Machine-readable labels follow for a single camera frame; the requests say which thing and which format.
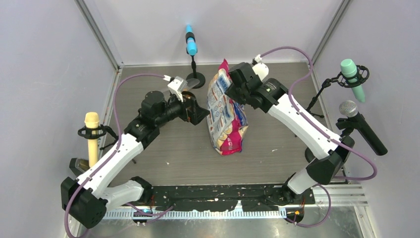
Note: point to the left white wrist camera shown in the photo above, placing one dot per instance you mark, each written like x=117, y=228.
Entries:
x=175, y=86

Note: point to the blue microphone on stand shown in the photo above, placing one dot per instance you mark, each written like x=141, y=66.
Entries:
x=191, y=50

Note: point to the colourful pet food bag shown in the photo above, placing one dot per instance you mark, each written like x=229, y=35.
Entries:
x=227, y=122

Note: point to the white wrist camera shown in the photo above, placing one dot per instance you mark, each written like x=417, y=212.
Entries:
x=175, y=86
x=259, y=68

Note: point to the round black pet bowl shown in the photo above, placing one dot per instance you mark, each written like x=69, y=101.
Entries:
x=187, y=95

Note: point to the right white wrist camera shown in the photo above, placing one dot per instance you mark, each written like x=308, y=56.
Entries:
x=259, y=68

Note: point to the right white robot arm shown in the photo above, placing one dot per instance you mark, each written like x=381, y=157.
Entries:
x=280, y=104

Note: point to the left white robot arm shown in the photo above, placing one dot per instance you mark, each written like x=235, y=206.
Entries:
x=88, y=197

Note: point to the grey black handheld microphone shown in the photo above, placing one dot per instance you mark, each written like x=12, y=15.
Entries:
x=355, y=120

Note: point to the yellow microphone on tripod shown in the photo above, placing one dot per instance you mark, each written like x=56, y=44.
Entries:
x=92, y=131

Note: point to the green microphone with shock mount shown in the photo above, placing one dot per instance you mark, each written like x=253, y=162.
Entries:
x=351, y=76

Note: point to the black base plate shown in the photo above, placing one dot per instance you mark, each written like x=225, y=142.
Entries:
x=219, y=198

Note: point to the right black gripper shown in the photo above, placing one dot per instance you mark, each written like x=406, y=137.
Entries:
x=231, y=90

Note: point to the round black stand base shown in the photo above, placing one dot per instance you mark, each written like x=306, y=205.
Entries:
x=309, y=155

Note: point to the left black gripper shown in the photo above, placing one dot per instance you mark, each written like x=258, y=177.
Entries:
x=194, y=116

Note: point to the black box device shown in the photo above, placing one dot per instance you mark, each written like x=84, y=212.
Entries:
x=78, y=166

